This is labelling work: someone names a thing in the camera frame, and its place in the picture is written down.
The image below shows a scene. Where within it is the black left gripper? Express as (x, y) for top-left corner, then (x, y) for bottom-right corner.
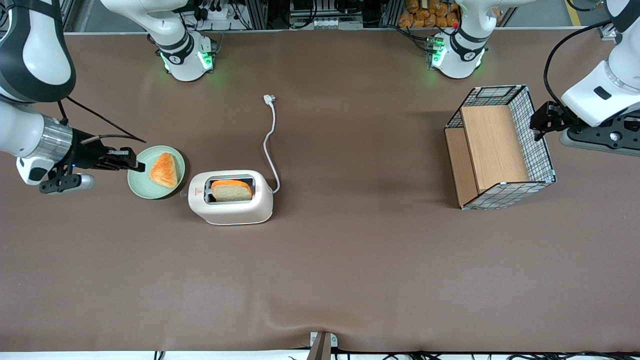
(530, 100), (581, 142)

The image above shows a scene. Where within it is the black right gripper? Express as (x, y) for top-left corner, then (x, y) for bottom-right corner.
(70, 130), (146, 173)

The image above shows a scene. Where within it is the white two-slot toaster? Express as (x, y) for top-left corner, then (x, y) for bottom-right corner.
(181, 170), (275, 226)

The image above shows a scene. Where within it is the pale green round plate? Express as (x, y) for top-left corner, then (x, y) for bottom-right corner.
(127, 145), (187, 200)

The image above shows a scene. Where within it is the orange triangular toast slice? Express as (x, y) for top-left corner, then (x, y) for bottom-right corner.
(149, 152), (180, 189)

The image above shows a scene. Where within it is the bread slice with orange crust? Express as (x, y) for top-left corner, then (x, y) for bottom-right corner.
(210, 179), (254, 203)

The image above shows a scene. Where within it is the bag of orange bread rolls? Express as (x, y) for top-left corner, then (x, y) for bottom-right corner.
(398, 0), (460, 29)

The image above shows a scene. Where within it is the white power strip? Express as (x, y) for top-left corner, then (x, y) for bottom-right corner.
(194, 2), (237, 22)

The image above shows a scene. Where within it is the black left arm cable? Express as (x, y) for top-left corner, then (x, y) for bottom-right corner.
(543, 20), (613, 108)

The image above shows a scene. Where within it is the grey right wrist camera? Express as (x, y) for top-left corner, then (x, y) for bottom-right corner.
(39, 172), (97, 196)

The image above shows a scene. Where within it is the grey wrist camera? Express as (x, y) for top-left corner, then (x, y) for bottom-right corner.
(39, 172), (97, 196)
(559, 114), (640, 157)

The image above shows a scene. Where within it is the wire basket with wood panels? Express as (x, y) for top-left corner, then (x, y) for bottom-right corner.
(444, 84), (557, 211)

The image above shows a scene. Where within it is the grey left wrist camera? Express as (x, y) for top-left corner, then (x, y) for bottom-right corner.
(559, 114), (640, 157)

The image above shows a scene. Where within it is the white toaster power cord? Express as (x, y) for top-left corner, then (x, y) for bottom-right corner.
(263, 94), (281, 195)

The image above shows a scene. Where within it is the black cable bundle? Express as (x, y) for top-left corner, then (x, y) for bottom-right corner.
(332, 350), (640, 360)

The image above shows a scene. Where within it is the grey metal table bracket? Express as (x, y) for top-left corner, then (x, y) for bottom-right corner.
(309, 331), (339, 360)

